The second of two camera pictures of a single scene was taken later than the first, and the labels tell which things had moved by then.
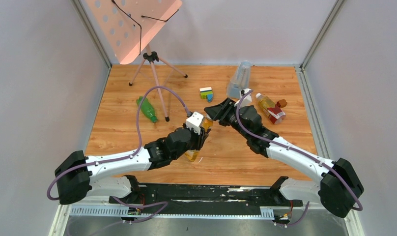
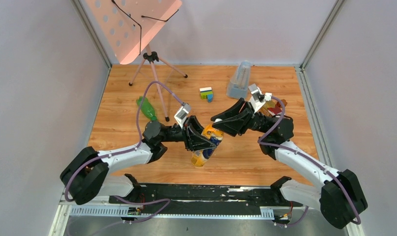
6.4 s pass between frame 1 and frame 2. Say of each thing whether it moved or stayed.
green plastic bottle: stayed
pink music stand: stayed
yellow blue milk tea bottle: moved
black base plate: stayed
